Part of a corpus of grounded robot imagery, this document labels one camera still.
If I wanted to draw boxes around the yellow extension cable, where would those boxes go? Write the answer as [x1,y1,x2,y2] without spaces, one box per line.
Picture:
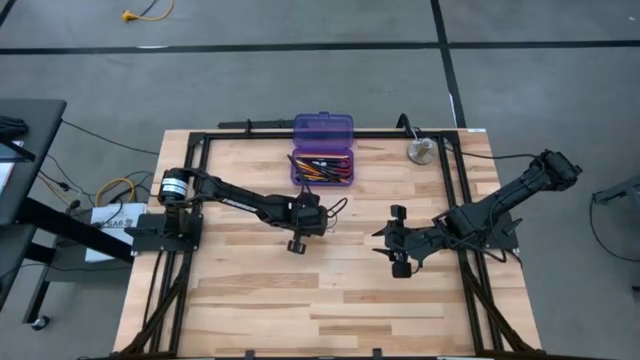
[121,0,176,24]

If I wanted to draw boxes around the black frame cable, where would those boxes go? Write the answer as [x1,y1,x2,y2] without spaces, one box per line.
[442,144,541,162]

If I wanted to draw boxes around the black curved clamp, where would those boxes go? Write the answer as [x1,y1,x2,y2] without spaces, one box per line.
[396,113,417,139]

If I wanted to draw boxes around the yellow cable loop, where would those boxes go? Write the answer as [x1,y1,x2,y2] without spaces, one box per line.
[94,177,137,207]

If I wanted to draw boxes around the red-handled scissors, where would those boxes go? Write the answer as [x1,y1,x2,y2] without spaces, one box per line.
[309,157,353,180]

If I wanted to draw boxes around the silver metal cylinder weight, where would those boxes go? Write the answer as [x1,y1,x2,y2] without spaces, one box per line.
[407,137,437,166]

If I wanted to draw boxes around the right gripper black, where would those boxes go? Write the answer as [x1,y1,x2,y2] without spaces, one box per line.
[371,203,444,280]

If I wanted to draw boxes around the black flat bar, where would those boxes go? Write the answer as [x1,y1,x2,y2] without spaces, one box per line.
[217,118,296,130]

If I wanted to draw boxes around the black cloth bundle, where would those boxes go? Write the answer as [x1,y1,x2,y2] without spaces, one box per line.
[0,115,30,144]

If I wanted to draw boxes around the black aluminium frame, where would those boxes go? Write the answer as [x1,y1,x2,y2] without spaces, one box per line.
[112,127,544,360]

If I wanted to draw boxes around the purple plastic pencil box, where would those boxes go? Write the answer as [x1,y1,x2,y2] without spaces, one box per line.
[289,111,356,188]

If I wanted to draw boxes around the black desk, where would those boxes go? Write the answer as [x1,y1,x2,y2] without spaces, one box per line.
[0,98,136,332]

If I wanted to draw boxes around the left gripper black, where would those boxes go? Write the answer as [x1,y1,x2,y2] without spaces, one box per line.
[279,192,331,255]

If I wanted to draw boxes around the white printed paper sheet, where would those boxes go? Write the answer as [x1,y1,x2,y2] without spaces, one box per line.
[84,202,149,264]

